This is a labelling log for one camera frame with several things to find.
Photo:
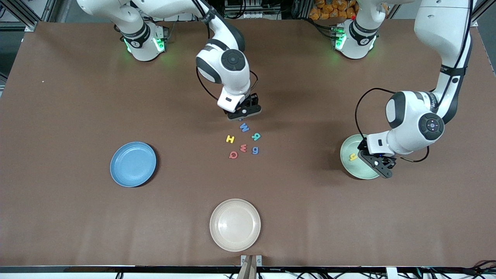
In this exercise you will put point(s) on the blue foam letter g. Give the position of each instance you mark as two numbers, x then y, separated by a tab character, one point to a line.
255	150

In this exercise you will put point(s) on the green plate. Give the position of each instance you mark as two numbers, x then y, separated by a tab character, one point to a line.
348	168

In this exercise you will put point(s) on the teal foam letter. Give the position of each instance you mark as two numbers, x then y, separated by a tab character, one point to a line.
256	136

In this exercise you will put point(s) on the yellow foam capital H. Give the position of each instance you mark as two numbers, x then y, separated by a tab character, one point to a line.
230	138

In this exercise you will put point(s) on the red foam letter Q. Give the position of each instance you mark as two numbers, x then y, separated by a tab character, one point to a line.
229	155

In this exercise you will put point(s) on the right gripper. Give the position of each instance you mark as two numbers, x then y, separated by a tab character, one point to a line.
253	100

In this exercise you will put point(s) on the small white box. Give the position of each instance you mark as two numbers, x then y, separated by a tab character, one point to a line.
391	273

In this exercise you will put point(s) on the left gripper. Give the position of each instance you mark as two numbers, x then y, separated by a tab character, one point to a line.
363	146

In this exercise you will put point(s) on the red foam letter w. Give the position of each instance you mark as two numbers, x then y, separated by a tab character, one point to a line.
243	147

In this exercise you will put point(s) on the blue foam letter W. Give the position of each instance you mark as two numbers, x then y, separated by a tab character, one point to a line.
244	127

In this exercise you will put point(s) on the beige plate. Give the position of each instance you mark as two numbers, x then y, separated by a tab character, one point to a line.
235	225

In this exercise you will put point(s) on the metal table bracket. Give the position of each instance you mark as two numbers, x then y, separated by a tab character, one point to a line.
244	259

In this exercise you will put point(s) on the white power strip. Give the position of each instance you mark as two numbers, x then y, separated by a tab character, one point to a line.
255	15

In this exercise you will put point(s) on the aluminium frame post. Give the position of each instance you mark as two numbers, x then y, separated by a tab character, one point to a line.
30	26

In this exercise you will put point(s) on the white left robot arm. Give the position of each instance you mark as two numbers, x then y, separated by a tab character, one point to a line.
438	31

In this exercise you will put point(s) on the orange packets pile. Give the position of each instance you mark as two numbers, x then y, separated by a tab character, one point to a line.
329	9

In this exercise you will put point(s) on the blue plate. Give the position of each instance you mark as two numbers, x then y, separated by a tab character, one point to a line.
133	164

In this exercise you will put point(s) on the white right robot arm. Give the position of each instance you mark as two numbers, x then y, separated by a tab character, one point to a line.
232	75

